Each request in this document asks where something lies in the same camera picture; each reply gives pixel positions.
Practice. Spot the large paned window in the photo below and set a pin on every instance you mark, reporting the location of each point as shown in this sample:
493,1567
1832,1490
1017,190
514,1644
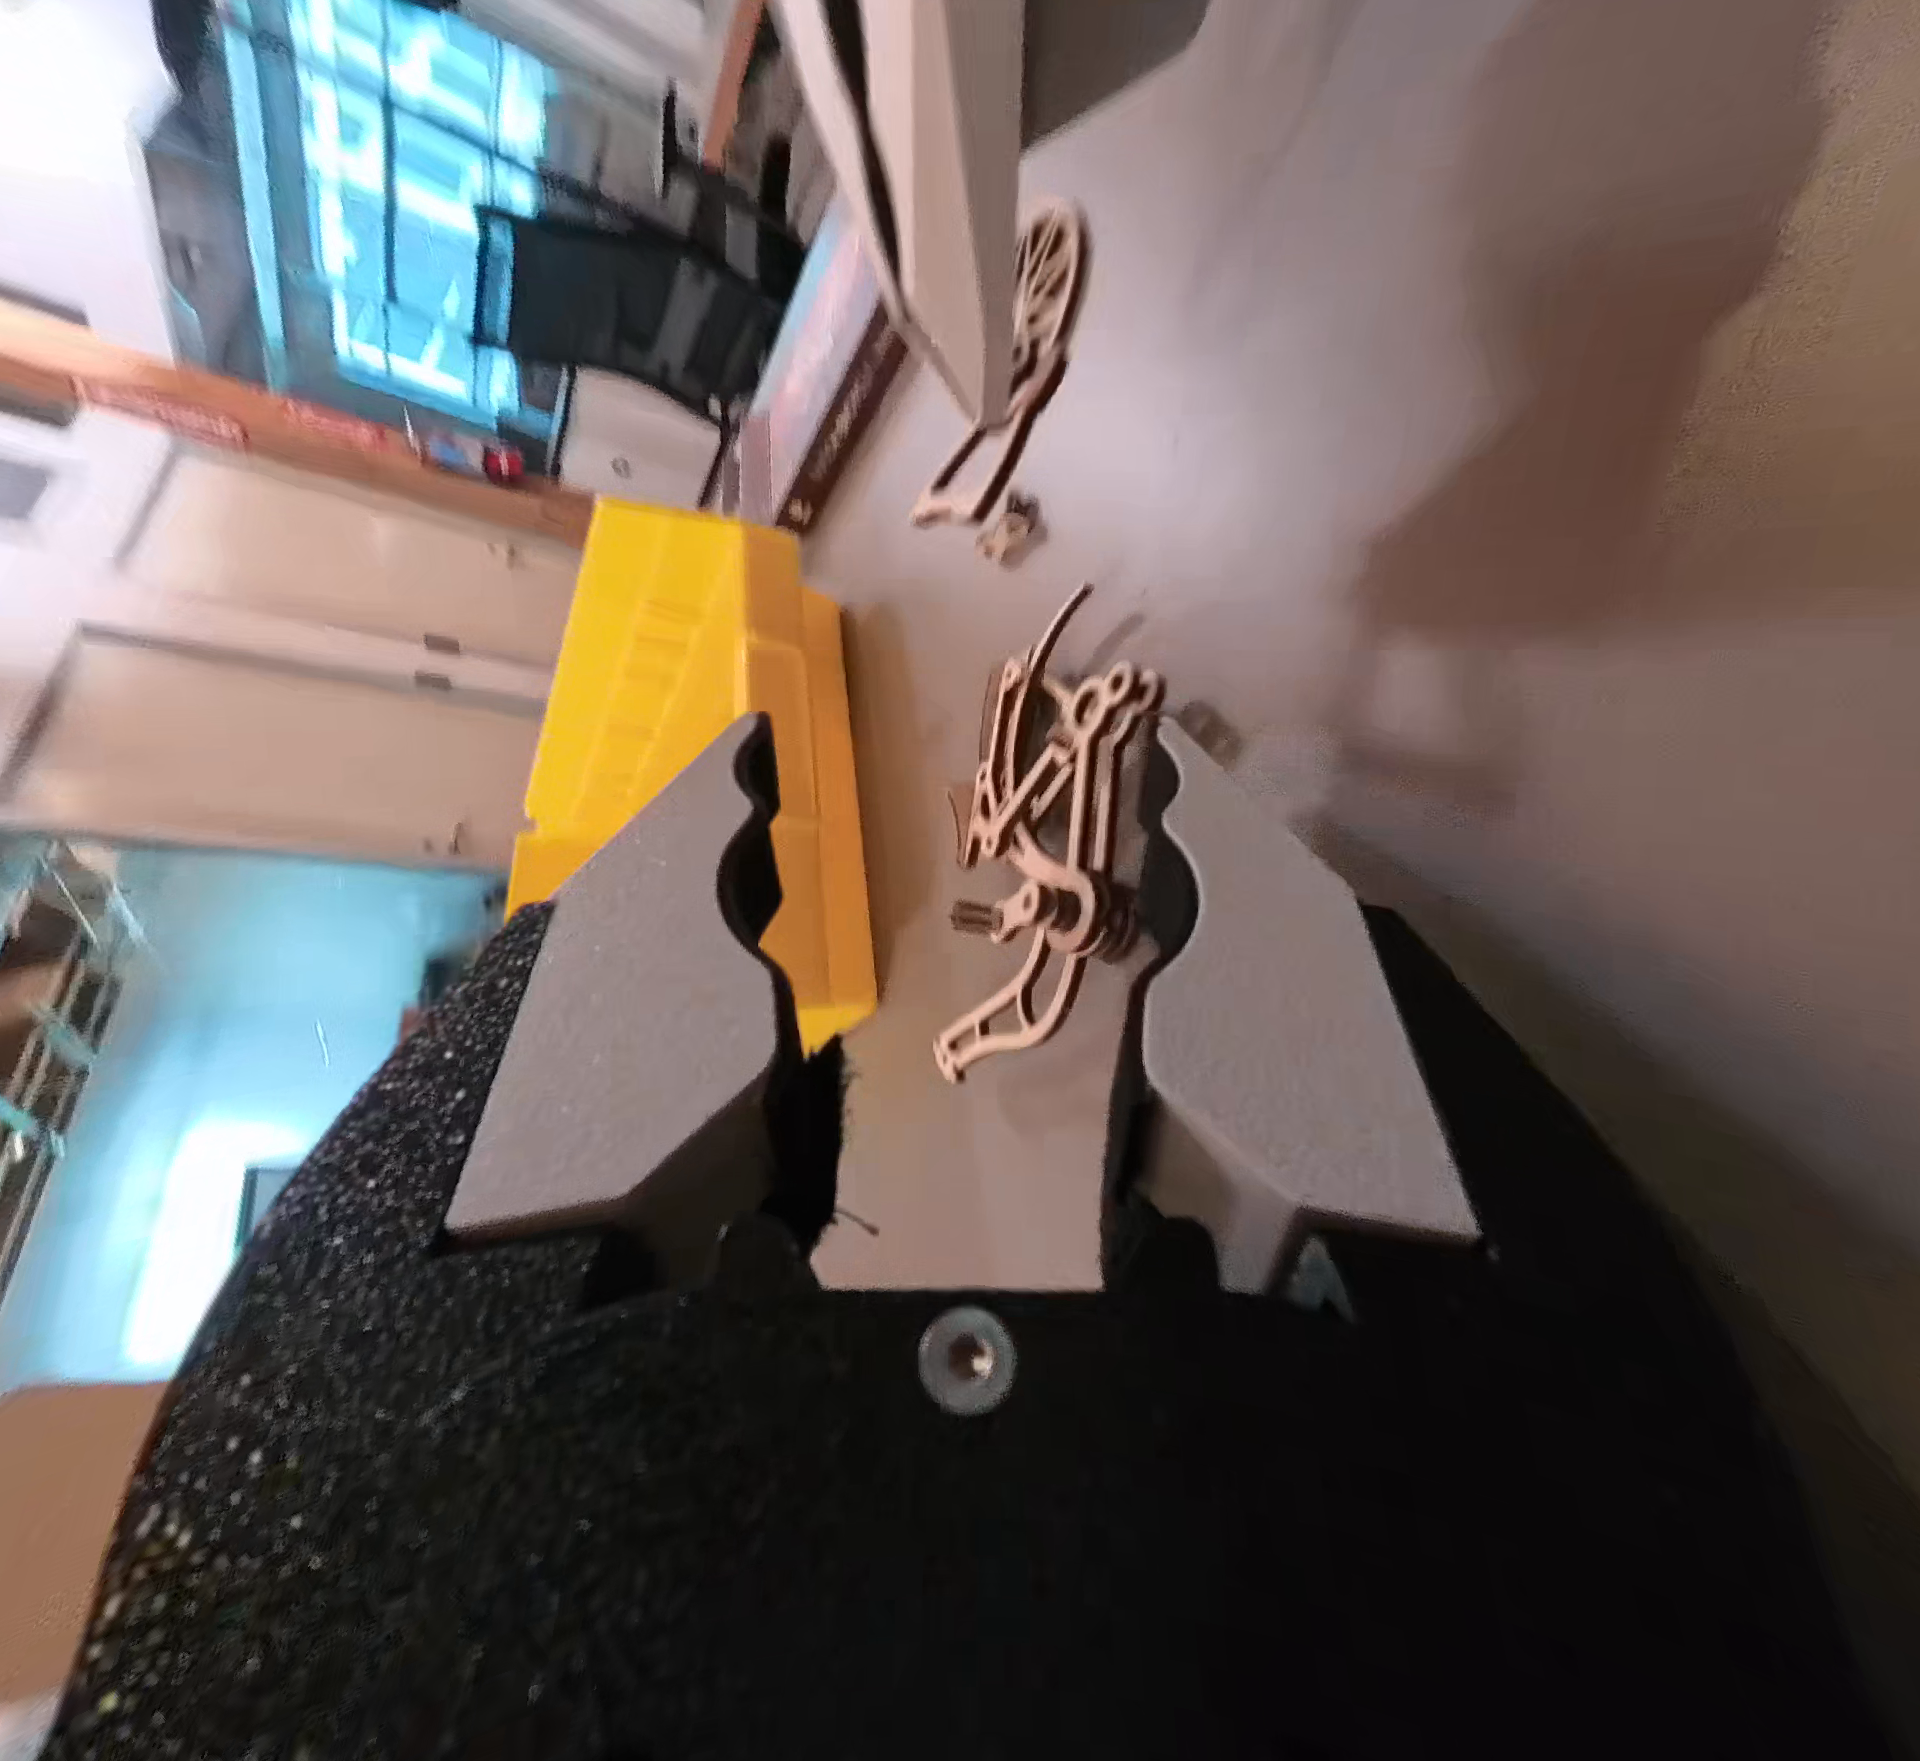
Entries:
389,172

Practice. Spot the long red sign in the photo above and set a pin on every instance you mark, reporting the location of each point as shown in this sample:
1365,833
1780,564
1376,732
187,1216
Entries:
157,415

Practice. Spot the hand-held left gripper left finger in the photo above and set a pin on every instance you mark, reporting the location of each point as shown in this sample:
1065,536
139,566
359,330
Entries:
629,1011

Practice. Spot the yellow plastic bin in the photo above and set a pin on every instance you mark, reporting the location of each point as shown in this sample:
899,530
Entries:
676,681

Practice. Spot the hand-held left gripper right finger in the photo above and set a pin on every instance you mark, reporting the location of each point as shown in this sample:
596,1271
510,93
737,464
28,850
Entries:
1306,1042

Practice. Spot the small wooden link piece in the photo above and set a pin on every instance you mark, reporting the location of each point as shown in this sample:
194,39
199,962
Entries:
1013,530

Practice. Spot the metal shelving rack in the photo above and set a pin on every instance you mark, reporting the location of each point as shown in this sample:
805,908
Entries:
61,1042

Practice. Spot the wooden spoked wheel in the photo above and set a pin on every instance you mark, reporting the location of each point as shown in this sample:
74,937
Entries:
1056,235

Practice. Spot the brown puzzle box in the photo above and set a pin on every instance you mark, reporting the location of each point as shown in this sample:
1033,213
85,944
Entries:
833,366

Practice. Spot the short red arrow sign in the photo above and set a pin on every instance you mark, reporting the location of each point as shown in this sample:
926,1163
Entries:
341,425

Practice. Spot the wooden bicycle fork piece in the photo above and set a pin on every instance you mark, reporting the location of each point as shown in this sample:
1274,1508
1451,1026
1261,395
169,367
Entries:
949,488

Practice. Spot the wooden bicycle frame assembly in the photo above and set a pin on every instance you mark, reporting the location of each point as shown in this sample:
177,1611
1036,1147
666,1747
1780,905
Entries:
1048,915

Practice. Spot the black office chair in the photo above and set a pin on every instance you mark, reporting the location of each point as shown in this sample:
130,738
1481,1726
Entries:
629,291

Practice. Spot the wooden beam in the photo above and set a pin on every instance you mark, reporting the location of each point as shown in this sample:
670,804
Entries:
270,434

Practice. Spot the red blue wall alarm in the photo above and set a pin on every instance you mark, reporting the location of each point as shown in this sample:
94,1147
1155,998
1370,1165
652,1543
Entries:
477,458

